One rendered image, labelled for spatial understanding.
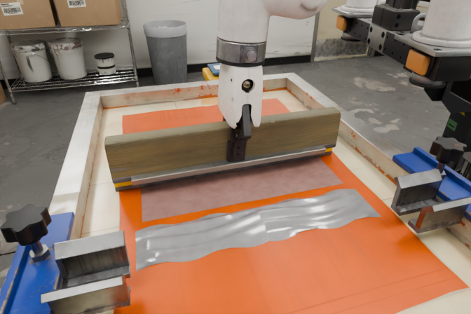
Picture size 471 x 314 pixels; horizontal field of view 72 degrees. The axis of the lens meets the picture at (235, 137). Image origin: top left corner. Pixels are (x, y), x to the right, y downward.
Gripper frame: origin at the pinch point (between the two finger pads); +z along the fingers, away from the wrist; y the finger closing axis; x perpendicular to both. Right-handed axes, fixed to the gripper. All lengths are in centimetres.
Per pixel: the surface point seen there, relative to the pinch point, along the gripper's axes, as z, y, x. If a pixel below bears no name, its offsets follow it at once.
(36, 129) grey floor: 107, 234, 99
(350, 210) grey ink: 4.0, -15.8, -14.4
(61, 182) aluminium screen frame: 4.1, -0.5, 27.8
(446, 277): 4.3, -29.1, -19.4
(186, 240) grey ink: 5.9, -14.6, 10.5
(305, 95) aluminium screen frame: 0.3, 22.7, -26.2
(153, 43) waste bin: 47, 299, -5
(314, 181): 4.6, -7.2, -13.1
